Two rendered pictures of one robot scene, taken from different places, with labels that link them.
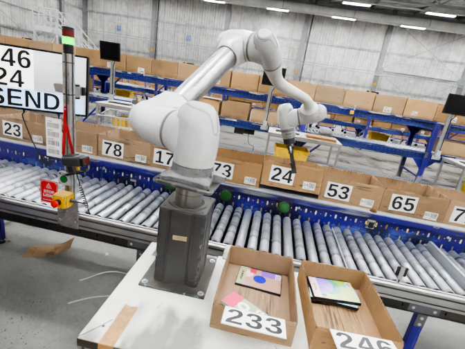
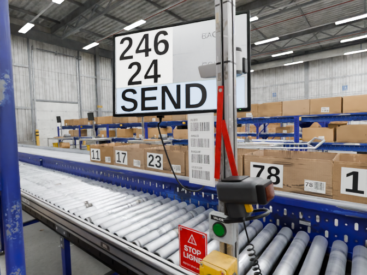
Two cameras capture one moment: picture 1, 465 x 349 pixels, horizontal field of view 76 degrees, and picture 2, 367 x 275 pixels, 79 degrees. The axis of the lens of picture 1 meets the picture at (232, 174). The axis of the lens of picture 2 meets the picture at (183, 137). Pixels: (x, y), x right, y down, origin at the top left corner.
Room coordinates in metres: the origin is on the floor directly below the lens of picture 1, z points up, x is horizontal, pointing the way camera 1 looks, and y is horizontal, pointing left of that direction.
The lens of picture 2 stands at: (0.88, 0.61, 1.21)
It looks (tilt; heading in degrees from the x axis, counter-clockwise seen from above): 3 degrees down; 33
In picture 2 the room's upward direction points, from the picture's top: 1 degrees counter-clockwise
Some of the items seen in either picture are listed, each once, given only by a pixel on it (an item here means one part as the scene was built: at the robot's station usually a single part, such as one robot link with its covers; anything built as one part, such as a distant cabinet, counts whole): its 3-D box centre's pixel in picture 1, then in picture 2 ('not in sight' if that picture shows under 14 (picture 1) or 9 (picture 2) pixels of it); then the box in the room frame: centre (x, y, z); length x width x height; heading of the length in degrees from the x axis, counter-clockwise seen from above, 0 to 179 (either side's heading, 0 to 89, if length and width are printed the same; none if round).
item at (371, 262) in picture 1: (367, 254); not in sight; (1.52, -0.83, 0.72); 0.52 x 0.05 x 0.05; 174
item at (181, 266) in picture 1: (185, 237); not in sight; (1.06, 0.15, 0.91); 0.26 x 0.26 x 0.33; 85
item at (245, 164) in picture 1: (235, 165); not in sight; (2.07, -0.01, 0.96); 0.39 x 0.29 x 0.17; 84
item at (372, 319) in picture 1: (341, 305); not in sight; (0.95, -0.49, 0.80); 0.38 x 0.28 x 0.10; 177
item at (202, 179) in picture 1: (197, 170); not in sight; (1.06, 0.13, 1.21); 0.22 x 0.18 x 0.06; 81
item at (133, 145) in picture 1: (133, 146); (290, 169); (2.15, 0.77, 0.97); 0.39 x 0.29 x 0.17; 84
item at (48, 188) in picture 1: (54, 192); (201, 253); (1.41, 0.91, 0.85); 0.16 x 0.01 x 0.13; 84
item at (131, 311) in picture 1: (248, 309); not in sight; (0.93, -0.14, 0.74); 1.00 x 0.58 x 0.03; 85
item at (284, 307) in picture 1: (256, 288); not in sight; (0.97, -0.16, 0.80); 0.38 x 0.28 x 0.10; 174
